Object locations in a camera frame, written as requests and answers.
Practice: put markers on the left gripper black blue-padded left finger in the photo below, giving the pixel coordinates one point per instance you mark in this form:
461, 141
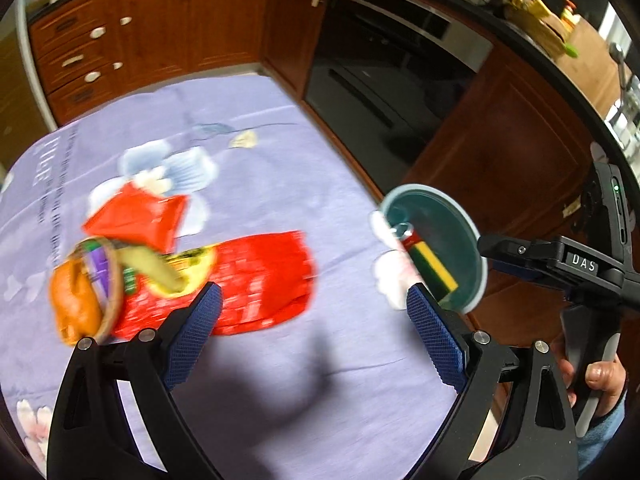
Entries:
90, 437

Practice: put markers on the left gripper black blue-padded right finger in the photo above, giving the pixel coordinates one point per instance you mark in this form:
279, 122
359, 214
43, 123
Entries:
536, 436

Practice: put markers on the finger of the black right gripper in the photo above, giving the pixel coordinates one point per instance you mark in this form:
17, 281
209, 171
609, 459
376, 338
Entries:
513, 255

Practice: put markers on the green yellow scrub sponge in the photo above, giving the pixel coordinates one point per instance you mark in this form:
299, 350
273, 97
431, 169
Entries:
435, 275

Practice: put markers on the orange peel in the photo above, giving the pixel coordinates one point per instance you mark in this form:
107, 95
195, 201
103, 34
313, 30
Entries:
76, 309

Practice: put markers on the small orange-red snack packet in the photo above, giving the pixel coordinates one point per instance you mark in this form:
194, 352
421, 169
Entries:
138, 217

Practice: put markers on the large red crinkled snack bag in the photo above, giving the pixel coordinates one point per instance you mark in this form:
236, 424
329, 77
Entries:
265, 280

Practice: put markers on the pale green corn husk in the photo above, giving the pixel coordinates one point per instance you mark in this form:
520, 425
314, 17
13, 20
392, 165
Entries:
152, 265

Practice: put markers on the blue fleece sleeve forearm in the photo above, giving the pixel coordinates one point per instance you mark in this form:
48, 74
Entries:
601, 431

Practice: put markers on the teal trash bin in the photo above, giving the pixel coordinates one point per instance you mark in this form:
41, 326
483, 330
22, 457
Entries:
420, 213

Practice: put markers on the wooden kitchen cabinets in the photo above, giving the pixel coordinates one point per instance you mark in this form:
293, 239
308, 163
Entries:
88, 52

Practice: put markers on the person's right hand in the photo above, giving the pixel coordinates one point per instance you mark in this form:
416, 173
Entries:
606, 377

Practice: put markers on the brown coconut shell bowl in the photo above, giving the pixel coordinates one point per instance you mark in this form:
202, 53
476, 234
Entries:
99, 257

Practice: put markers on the lavender floral tablecloth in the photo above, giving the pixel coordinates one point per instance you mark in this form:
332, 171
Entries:
343, 391

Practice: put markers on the black built-in oven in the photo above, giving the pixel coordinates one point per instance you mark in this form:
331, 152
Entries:
385, 75

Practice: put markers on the yellow items on counter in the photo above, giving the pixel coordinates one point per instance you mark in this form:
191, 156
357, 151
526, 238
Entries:
543, 27

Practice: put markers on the small white paper scrap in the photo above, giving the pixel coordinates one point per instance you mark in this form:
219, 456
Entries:
246, 139

